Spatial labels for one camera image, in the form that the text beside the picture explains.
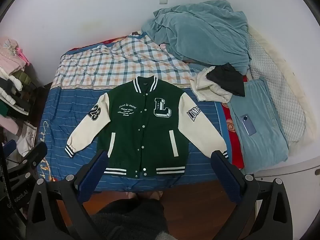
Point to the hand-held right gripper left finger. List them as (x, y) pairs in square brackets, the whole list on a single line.
[(97, 171)]

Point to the plaid bed sheet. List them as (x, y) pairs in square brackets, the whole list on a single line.
[(112, 65)]

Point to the red patterned blanket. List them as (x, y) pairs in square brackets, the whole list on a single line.
[(232, 135)]

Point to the black cloth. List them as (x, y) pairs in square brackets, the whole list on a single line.
[(230, 82)]

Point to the light blue folded blanket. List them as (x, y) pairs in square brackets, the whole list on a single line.
[(262, 142)]

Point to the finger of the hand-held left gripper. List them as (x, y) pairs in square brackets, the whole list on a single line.
[(10, 145), (35, 155)]

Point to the blue striped bed sheet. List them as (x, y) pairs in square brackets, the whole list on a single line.
[(62, 110)]

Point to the person's left foot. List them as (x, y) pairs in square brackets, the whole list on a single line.
[(135, 195)]

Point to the white printed cloth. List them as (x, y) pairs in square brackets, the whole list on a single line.
[(27, 137)]

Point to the teal blanket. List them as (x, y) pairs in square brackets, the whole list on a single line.
[(200, 35)]

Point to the green varsity jacket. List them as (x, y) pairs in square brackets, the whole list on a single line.
[(140, 130)]

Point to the white wall switch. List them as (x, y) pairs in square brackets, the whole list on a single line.
[(164, 0)]

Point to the white quilted mattress pad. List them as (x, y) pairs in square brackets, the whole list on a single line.
[(275, 80)]

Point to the person's right foot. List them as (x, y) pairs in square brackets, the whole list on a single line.
[(156, 195)]

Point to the person's foot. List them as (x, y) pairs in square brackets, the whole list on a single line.
[(156, 195), (135, 195)]

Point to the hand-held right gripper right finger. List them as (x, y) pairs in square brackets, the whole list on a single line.
[(225, 175)]

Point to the blue smartphone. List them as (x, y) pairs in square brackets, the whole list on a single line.
[(248, 126)]

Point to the person's dark fuzzy garment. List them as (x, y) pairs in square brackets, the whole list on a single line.
[(125, 220)]

